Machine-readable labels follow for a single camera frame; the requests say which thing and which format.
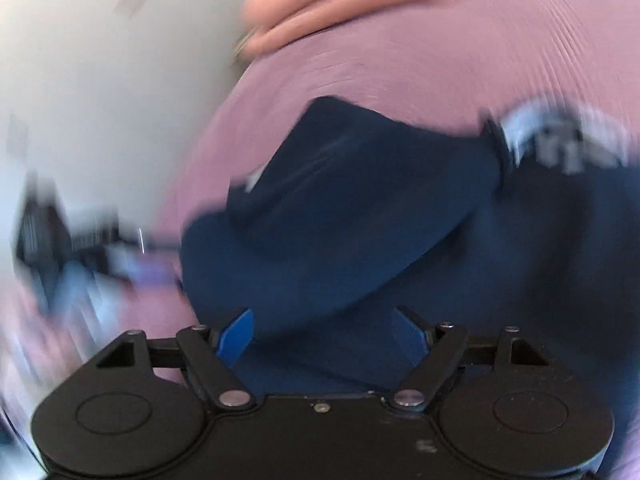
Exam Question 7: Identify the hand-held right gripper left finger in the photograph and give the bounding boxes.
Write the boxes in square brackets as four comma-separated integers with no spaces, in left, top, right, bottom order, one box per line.
[95,308,255,408]

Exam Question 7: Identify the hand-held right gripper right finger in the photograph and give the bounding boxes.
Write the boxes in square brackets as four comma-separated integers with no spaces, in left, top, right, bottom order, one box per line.
[391,306,551,411]

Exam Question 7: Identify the navy blue garment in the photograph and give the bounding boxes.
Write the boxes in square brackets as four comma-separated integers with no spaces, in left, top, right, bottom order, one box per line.
[179,96,640,461]

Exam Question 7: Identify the pink bed sheet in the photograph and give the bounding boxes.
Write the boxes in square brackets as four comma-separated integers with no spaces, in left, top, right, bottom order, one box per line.
[0,0,640,480]

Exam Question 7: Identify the pink pillow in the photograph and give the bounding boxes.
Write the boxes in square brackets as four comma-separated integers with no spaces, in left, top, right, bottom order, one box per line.
[235,0,451,58]

